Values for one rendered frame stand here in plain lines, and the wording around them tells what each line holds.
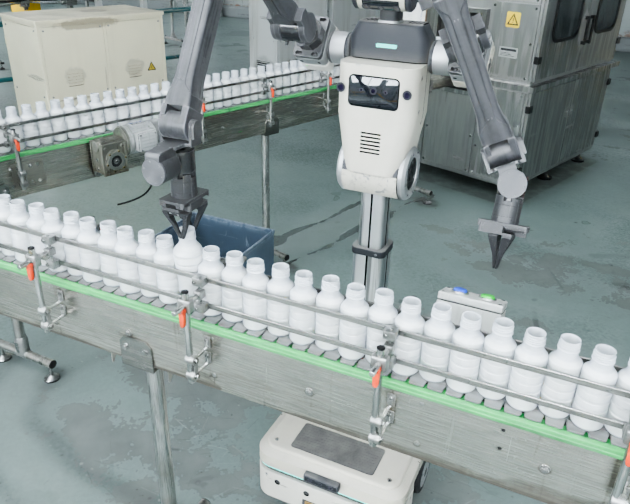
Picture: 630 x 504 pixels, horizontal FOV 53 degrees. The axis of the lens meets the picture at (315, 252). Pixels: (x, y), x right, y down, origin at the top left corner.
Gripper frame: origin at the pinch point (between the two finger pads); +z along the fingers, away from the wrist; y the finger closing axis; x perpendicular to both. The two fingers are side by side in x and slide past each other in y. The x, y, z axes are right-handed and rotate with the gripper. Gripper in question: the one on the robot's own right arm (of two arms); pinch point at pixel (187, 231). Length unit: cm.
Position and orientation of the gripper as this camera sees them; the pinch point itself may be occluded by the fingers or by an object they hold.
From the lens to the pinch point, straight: 146.7
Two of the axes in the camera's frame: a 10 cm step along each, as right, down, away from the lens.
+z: -0.2, 8.9, 4.5
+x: 9.0, 2.1, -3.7
